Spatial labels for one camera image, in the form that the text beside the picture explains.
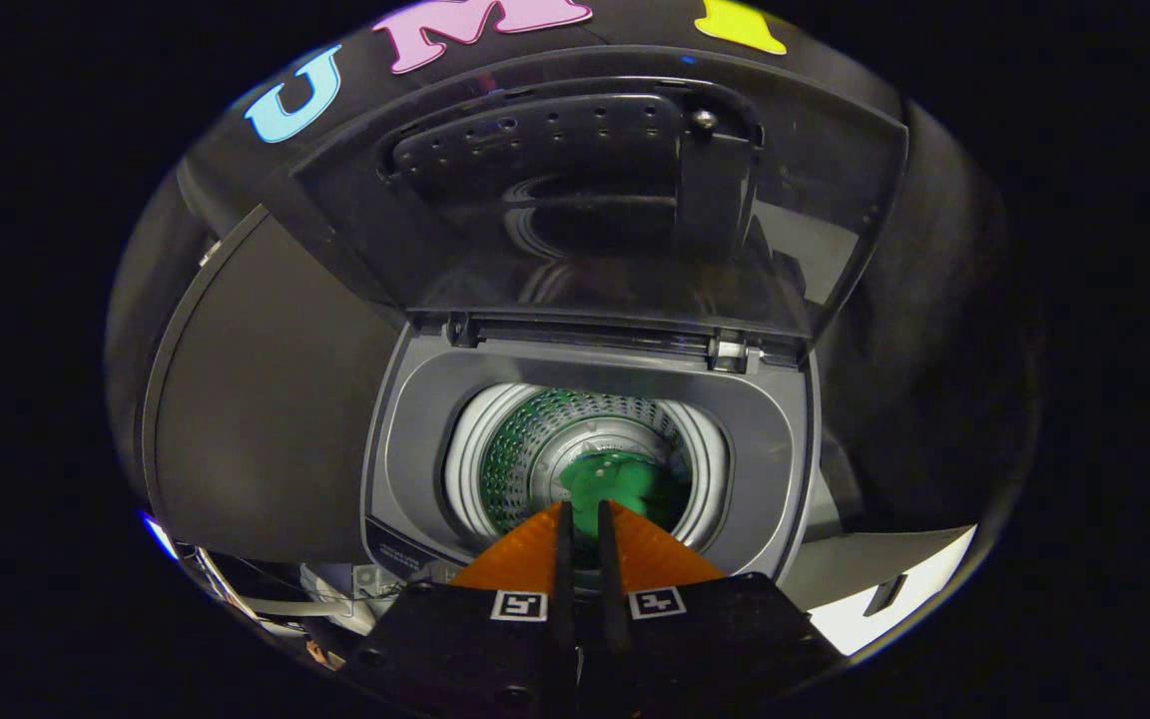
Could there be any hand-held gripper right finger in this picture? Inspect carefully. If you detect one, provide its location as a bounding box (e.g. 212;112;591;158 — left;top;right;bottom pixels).
578;499;822;716

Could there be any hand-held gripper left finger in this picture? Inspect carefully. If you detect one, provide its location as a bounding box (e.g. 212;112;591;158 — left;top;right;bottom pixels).
340;501;579;716

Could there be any green polo shirt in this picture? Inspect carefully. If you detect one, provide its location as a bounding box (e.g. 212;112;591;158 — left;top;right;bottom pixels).
560;449;688;572

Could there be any dark washing machine lid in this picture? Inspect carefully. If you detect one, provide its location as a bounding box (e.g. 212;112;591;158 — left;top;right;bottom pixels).
288;44;911;347

